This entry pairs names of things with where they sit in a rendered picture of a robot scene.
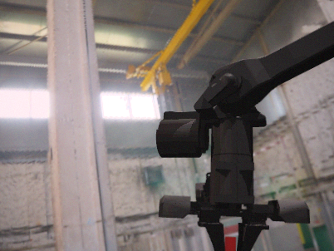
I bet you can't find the red peg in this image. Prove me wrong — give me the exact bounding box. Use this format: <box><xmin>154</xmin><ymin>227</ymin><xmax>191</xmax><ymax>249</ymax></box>
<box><xmin>224</xmin><ymin>236</ymin><xmax>236</xmax><ymax>251</ymax></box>

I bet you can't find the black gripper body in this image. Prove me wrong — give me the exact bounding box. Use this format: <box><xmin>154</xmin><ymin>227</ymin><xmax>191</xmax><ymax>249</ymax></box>
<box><xmin>159</xmin><ymin>154</ymin><xmax>310</xmax><ymax>225</ymax></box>

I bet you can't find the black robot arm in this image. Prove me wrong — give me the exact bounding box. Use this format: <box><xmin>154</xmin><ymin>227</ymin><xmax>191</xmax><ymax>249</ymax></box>
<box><xmin>156</xmin><ymin>21</ymin><xmax>334</xmax><ymax>158</ymax></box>

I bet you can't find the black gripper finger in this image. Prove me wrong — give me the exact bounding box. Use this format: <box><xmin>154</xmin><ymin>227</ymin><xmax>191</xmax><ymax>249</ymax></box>
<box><xmin>198</xmin><ymin>221</ymin><xmax>225</xmax><ymax>251</ymax></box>
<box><xmin>237</xmin><ymin>223</ymin><xmax>269</xmax><ymax>251</ymax></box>

